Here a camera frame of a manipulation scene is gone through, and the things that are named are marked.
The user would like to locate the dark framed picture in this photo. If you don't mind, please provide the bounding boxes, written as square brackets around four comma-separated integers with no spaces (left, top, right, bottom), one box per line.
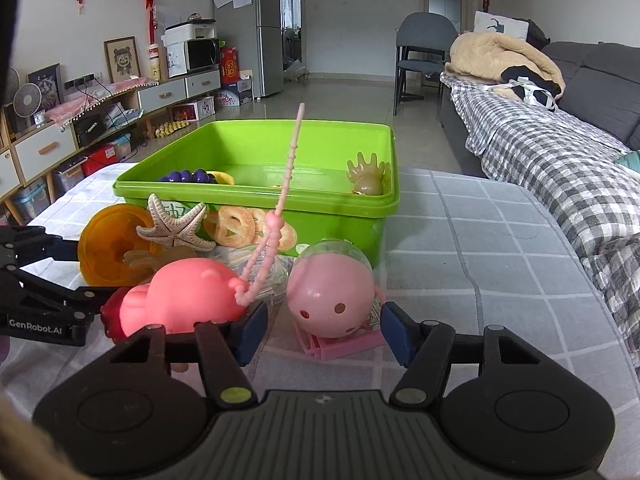
[27,63,65,111]

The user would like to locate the white carton with drawing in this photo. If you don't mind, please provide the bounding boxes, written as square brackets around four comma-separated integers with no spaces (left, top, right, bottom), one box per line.
[165,42,188,79]

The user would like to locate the white box with red print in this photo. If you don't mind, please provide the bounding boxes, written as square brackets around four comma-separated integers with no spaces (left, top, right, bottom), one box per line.
[172,96,216,123]

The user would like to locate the green plastic box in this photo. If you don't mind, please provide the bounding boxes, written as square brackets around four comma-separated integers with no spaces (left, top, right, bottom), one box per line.
[112,119,401,267]

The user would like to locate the grey chair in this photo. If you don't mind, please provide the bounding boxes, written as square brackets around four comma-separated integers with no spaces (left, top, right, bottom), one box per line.
[394,12,461,116]

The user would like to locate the pink toy pig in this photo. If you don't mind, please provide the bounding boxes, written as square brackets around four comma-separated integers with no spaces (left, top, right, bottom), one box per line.
[120,257,251,338]

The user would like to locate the black and white garment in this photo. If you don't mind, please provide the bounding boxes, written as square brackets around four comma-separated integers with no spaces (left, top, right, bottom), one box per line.
[501,65,564,112]

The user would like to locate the black box on shelf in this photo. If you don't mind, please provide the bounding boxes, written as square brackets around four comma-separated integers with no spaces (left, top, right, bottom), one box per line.
[74,112,108,146]

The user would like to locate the purple toy grapes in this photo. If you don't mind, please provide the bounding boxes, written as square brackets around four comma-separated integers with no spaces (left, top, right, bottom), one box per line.
[159,169,218,185]

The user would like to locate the dark grey sofa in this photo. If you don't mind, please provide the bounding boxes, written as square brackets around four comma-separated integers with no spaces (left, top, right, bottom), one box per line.
[439,42,640,179]

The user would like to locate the white printed pillow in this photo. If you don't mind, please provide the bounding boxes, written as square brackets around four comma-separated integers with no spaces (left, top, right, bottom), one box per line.
[472,10,530,42]

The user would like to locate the amber toy octopus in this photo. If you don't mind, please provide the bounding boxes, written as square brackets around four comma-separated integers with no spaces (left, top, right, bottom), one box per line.
[347,152,391,196]

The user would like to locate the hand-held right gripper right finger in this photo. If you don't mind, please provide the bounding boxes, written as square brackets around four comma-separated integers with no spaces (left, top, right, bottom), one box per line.
[380,302,551,407]

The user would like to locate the red gift box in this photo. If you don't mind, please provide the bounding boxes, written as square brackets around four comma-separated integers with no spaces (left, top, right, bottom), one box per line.
[220,46,240,86]

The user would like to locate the pink beaded strap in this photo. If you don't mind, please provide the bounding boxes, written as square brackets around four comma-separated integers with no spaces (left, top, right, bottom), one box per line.
[234,102,307,307]

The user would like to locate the pink round capsule toy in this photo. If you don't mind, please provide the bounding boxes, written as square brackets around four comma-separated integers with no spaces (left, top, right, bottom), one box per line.
[286,240,387,362]

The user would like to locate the white wooden tv cabinet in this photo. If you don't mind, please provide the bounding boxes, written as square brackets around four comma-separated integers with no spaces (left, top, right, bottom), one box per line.
[0,67,223,226]

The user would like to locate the white printer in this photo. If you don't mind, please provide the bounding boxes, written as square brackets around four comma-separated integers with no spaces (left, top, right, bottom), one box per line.
[162,19,218,48]

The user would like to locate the grey checked tablecloth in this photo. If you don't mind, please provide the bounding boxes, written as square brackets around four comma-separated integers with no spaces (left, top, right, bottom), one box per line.
[0,162,640,480]

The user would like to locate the grey checked blanket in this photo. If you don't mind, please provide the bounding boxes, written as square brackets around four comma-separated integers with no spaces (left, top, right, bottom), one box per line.
[440,72,640,370]

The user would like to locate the clear plastic packaging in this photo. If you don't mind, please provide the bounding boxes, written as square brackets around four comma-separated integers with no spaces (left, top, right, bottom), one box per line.
[215,247,297,307]

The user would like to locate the beige toy starfish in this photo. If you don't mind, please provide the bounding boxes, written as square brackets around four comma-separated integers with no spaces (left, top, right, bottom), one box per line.
[136,193,217,251]

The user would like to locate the framed cartoon picture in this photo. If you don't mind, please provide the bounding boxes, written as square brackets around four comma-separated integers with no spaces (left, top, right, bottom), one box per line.
[103,36,141,83]

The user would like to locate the white microwave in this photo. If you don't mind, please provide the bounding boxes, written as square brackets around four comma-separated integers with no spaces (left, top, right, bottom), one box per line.
[185,38,222,72]

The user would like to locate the clear storage bin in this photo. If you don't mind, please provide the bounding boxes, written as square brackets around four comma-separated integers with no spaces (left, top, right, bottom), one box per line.
[12,180,52,222]

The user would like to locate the small white desk fan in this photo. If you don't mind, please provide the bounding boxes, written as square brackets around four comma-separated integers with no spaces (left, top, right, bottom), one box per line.
[12,82,44,133]

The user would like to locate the silver fridge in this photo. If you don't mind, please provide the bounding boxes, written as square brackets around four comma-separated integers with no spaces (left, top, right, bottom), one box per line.
[212,0,286,99]

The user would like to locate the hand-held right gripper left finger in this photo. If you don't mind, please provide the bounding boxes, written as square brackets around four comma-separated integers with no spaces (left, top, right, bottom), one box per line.
[95,301,269,409]

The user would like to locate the pink lace cloth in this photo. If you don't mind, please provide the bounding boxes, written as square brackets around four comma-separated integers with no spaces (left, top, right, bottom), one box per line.
[50,76,161,127]

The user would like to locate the red storage box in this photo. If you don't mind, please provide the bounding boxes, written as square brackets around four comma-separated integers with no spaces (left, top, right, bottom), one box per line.
[82,142,118,176]

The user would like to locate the orange toy basket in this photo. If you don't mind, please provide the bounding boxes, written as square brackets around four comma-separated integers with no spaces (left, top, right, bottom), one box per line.
[77,205,166,286]

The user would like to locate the beige blanket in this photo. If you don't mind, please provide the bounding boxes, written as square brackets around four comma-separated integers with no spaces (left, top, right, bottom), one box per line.
[445,32,566,99]

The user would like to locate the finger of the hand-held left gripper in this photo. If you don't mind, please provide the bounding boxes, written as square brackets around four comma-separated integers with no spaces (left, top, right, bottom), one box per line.
[0,225,81,271]
[0,270,118,347]

